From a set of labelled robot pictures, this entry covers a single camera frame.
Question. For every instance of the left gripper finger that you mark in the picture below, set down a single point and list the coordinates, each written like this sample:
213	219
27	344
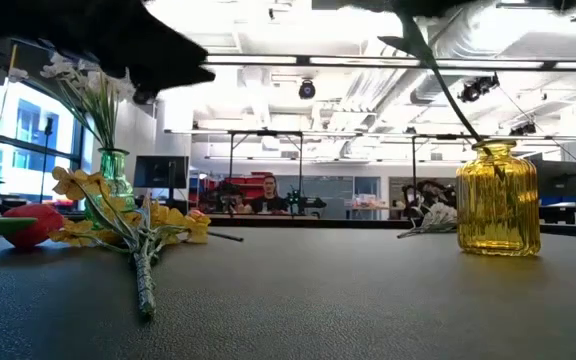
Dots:
185	47
188	76

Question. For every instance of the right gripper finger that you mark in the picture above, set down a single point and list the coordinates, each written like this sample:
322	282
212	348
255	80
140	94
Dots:
438	6
378	5

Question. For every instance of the white artificial flower bouquet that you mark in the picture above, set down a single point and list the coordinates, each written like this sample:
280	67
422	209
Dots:
438	215
103	120

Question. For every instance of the yellow artificial flower bouquet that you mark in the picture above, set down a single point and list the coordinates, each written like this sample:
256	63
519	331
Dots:
144	280

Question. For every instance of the black background robot arm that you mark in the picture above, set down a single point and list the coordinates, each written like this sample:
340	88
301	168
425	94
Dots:
425	192

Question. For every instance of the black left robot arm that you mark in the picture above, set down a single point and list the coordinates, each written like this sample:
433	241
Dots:
28	20

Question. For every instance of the black green background robot arm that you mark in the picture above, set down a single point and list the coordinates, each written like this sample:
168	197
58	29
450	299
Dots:
305	201

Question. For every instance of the green glass vase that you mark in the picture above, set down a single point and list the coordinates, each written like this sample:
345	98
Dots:
115	175

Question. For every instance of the yellow ribbed glass vase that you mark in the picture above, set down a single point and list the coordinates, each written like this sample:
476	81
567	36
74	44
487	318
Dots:
498	210

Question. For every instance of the long ceiling light bar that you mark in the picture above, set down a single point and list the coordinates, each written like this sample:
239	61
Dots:
268	59

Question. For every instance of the black flat monitor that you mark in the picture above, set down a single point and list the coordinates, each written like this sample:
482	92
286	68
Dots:
160	172

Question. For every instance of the red storage rack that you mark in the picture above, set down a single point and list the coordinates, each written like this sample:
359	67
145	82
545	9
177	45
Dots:
248	181

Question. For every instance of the black pole stand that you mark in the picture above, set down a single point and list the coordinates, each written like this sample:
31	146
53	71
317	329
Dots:
47	131

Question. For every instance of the person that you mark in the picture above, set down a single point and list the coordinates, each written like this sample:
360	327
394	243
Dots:
268	202

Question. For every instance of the dark wide monitor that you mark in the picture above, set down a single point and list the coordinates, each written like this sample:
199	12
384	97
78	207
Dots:
555	177

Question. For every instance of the black table mat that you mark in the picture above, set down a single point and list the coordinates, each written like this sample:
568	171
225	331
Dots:
318	300

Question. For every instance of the silver ventilation duct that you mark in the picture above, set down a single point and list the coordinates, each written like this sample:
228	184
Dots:
460	35

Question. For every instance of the black camera on pole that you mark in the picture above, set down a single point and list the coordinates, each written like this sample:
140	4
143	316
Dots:
478	88

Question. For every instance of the black frame stand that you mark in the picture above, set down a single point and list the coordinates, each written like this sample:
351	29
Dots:
265	133

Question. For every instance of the black dome camera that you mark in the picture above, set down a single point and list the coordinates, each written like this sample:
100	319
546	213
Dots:
307	90

